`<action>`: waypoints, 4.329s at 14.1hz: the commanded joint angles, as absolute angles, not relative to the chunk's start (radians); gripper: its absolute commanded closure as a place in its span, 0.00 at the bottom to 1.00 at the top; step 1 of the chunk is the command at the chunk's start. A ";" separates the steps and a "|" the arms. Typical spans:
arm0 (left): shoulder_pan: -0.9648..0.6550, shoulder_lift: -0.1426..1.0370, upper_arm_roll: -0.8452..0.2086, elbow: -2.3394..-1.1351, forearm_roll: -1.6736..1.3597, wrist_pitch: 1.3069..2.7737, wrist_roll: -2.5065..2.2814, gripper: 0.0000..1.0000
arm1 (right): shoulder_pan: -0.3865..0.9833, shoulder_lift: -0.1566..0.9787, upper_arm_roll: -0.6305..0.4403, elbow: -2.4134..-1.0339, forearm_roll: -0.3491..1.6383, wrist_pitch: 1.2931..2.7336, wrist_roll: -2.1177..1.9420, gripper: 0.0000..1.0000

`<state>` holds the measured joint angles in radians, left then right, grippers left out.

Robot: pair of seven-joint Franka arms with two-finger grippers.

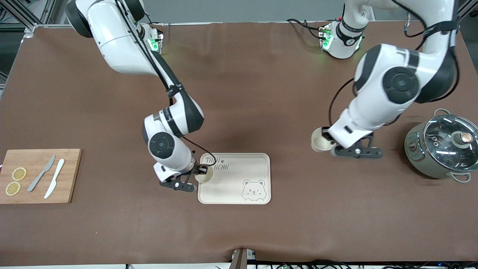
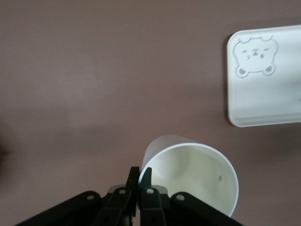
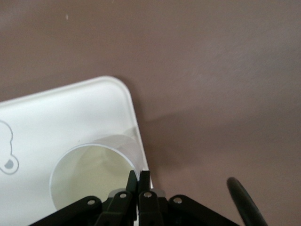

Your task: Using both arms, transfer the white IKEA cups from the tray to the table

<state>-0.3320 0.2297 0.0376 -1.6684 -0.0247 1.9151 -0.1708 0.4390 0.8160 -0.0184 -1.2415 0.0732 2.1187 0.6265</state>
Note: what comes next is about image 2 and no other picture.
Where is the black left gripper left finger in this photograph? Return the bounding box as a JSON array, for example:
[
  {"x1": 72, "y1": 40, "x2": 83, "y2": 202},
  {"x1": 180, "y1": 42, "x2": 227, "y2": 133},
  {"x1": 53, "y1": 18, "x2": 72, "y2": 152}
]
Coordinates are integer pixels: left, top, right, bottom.
[{"x1": 94, "y1": 166, "x2": 140, "y2": 226}]

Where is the white bear print tray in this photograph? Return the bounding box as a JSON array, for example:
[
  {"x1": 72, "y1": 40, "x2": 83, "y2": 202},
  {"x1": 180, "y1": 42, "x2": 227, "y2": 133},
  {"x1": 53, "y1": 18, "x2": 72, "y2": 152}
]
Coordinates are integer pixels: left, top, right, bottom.
[{"x1": 226, "y1": 23, "x2": 301, "y2": 128}]

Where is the brown leather table mat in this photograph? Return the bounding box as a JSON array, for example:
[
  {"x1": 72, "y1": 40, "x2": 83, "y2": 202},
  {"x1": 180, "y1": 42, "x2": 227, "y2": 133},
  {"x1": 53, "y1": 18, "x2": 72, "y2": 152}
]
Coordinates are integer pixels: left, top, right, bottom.
[{"x1": 0, "y1": 0, "x2": 301, "y2": 226}]

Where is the white IKEA cup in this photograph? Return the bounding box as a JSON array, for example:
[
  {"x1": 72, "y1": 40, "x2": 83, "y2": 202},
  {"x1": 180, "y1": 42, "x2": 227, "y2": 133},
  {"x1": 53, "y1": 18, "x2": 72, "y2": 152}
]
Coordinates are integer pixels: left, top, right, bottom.
[{"x1": 138, "y1": 134, "x2": 239, "y2": 218}]

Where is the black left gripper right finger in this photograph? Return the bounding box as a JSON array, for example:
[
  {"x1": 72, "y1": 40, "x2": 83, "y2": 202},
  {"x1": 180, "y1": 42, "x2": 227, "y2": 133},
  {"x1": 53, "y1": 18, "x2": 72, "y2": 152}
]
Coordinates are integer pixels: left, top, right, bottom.
[{"x1": 140, "y1": 167, "x2": 169, "y2": 226}]

